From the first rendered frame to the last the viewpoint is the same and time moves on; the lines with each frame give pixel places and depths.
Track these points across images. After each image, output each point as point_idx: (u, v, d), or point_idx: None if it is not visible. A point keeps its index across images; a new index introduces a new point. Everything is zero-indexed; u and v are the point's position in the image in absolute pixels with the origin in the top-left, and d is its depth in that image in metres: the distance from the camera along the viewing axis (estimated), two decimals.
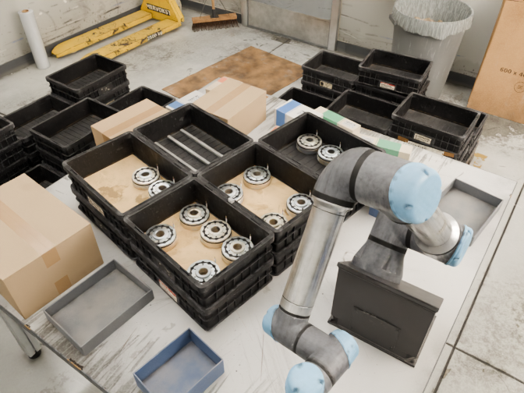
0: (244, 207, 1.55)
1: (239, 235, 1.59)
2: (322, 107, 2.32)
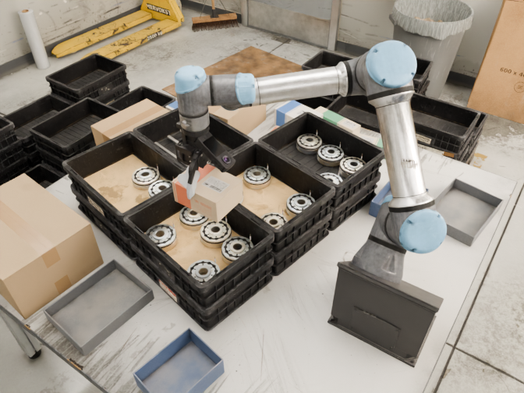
0: (244, 207, 1.55)
1: (239, 235, 1.59)
2: (322, 107, 2.32)
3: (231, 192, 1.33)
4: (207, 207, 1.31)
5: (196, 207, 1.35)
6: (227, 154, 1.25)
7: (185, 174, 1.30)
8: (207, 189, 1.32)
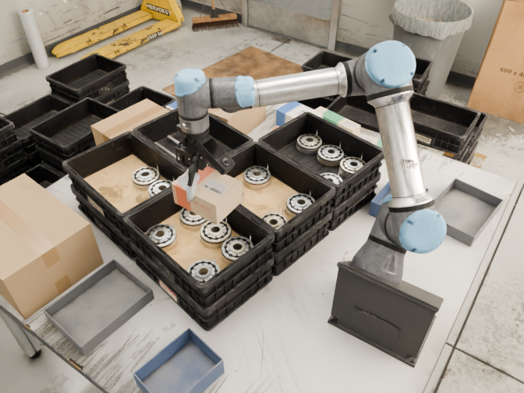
0: (244, 207, 1.55)
1: (239, 235, 1.59)
2: (322, 107, 2.32)
3: (231, 194, 1.33)
4: (207, 210, 1.32)
5: (196, 209, 1.35)
6: (227, 157, 1.25)
7: (185, 176, 1.30)
8: (207, 192, 1.32)
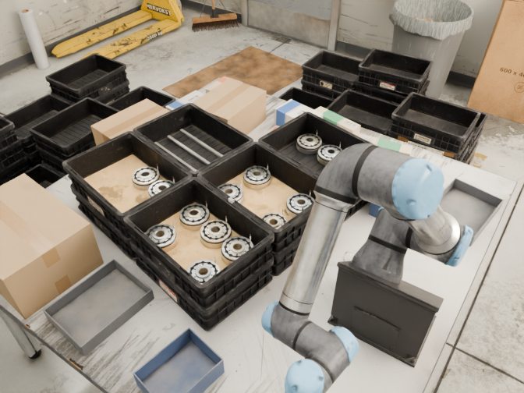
0: (244, 207, 1.55)
1: (239, 235, 1.59)
2: (322, 107, 2.32)
3: None
4: None
5: None
6: None
7: None
8: None
